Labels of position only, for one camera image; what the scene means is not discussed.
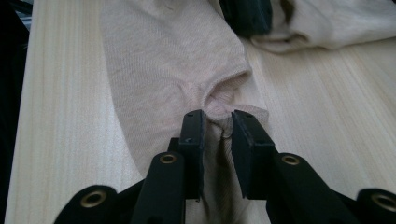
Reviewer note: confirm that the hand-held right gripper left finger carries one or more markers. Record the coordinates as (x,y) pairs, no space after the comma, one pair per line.
(194,149)

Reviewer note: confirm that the beige sock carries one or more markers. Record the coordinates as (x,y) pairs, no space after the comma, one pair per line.
(327,25)
(162,62)

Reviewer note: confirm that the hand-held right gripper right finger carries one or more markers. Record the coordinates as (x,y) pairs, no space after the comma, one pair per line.
(253,155)

